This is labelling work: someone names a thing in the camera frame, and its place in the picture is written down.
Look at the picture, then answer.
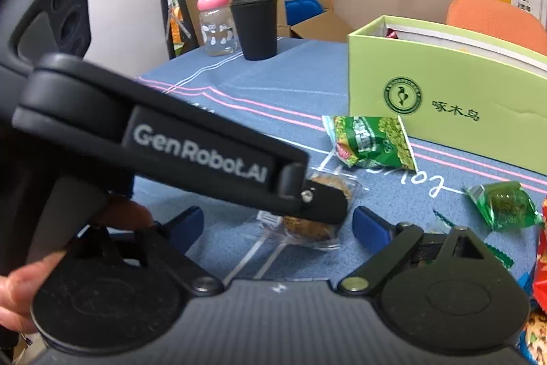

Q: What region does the red snack packet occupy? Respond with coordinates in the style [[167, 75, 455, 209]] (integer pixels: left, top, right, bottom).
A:
[[385, 28, 399, 39]]

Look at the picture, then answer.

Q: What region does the small green candy packet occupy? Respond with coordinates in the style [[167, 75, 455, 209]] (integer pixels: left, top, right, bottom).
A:
[[464, 182, 543, 232]]

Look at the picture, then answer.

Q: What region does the cookie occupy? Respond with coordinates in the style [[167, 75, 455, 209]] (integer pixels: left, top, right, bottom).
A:
[[243, 169, 368, 251]]

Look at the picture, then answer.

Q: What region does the orange chair backrest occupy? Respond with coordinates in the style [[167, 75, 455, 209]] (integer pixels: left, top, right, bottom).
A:
[[446, 0, 546, 54]]

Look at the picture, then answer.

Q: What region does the green pea snack packet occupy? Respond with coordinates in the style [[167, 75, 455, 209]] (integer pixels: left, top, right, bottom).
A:
[[322, 116, 419, 172]]

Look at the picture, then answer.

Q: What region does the black coffee cup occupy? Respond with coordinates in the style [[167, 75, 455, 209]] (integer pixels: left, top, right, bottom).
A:
[[230, 0, 277, 61]]

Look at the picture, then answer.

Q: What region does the person's left hand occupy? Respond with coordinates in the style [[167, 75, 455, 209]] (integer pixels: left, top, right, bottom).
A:
[[1, 201, 154, 335]]

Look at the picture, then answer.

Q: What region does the green open cardboard box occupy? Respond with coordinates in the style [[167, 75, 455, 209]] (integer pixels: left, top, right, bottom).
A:
[[348, 16, 546, 173]]

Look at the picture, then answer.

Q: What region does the blue plastic seat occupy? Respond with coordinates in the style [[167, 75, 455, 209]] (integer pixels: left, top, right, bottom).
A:
[[285, 0, 324, 27]]

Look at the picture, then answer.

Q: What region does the red orange snack bag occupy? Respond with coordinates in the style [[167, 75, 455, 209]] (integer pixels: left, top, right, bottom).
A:
[[517, 200, 547, 364]]

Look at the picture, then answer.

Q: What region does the glass jar pink lid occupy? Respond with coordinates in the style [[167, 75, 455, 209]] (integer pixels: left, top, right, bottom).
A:
[[197, 0, 238, 56]]

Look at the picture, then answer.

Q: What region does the green wrapper under finger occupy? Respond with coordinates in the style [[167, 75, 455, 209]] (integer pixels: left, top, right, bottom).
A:
[[431, 207, 517, 270]]

